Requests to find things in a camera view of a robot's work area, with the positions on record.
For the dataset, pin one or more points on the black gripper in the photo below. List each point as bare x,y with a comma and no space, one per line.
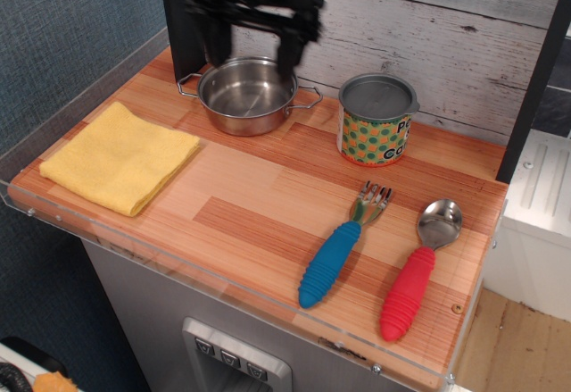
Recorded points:
297,21

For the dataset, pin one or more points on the peas and carrots toy can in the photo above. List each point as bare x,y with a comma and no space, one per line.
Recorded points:
375,115

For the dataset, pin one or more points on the clear acrylic counter guard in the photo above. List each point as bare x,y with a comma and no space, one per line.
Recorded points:
242,219

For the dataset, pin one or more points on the small stainless steel pot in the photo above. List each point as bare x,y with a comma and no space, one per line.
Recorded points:
246,96

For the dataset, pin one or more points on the folded yellow cloth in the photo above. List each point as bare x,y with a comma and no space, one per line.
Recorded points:
120,161

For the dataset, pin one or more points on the grey toy fridge cabinet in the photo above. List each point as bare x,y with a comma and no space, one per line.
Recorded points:
152,306

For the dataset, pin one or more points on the silver dispenser button panel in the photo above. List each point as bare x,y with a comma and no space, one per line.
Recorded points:
221,362

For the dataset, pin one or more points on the white toy sink unit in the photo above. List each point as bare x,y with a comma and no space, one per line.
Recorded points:
529,258

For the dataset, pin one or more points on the orange yellow object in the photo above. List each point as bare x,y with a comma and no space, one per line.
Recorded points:
53,382

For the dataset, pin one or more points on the black left vertical post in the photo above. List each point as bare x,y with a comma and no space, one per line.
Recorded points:
185,44

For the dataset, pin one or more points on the black vertical post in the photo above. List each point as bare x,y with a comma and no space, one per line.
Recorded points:
185,44
542,70

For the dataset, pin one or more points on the blue handled fork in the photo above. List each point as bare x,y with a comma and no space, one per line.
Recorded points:
324,268

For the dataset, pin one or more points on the red handled spoon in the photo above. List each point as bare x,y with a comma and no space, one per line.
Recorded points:
438,225

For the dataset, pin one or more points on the black right vertical post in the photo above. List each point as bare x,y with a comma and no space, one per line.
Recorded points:
542,70

